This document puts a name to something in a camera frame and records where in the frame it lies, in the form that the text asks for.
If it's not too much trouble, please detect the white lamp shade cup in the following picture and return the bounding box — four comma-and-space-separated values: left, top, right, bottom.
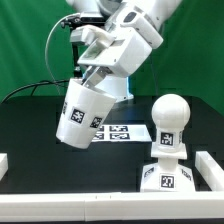
56, 78, 116, 149

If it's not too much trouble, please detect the white light bulb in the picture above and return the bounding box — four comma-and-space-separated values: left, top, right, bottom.
151, 94, 190, 160

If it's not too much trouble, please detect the black cable on table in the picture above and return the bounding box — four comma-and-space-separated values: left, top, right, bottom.
0, 79, 73, 104

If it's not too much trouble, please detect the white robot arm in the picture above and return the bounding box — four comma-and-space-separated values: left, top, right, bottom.
65, 0, 183, 101

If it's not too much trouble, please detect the white lamp base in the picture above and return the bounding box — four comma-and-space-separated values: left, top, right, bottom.
140, 158, 195, 192

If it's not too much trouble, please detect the white rail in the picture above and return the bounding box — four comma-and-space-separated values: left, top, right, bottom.
0, 191, 224, 222
0, 153, 8, 181
195, 151, 224, 191

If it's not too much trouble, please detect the white right rail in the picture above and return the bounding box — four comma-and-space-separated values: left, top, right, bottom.
195, 151, 224, 191

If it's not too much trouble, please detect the white left rail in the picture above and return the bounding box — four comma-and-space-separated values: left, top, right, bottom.
0, 153, 8, 181

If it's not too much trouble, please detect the black camera on stand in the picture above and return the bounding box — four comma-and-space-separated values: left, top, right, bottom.
61, 13, 105, 28

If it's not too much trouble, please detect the black camera stand pole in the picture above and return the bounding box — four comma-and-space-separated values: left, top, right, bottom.
69, 26, 84, 81

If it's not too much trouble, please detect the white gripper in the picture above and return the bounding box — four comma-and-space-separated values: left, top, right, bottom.
78, 28, 152, 88

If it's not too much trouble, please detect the white marker tag sheet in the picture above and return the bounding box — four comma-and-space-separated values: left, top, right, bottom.
93, 124, 152, 142

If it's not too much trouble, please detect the white front rail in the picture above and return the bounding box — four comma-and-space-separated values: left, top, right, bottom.
0, 191, 224, 222

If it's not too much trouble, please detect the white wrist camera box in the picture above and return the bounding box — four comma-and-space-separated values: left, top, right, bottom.
104, 3, 165, 50

